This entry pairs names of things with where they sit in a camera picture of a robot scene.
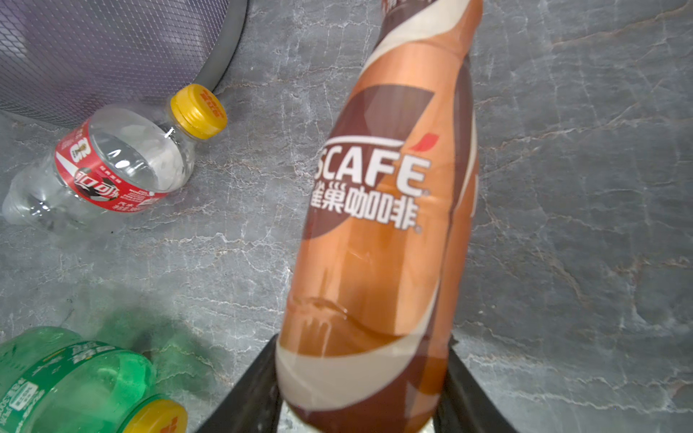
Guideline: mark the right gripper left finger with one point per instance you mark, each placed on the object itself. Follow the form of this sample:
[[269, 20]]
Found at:
[[254, 404]]

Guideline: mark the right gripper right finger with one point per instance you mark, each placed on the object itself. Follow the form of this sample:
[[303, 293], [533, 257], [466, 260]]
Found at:
[[464, 406]]

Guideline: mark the brown Nescafe bottle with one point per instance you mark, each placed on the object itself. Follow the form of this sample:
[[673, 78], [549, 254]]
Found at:
[[364, 345]]

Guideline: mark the green soda bottle yellow cap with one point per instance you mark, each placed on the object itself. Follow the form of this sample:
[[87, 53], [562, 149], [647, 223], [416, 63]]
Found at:
[[54, 380]]

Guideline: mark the purple lined mesh trash bin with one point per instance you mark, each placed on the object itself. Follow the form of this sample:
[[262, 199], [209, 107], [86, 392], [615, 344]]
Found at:
[[63, 60]]

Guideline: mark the red label cola bottle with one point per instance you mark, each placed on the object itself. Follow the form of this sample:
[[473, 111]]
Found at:
[[122, 160]]

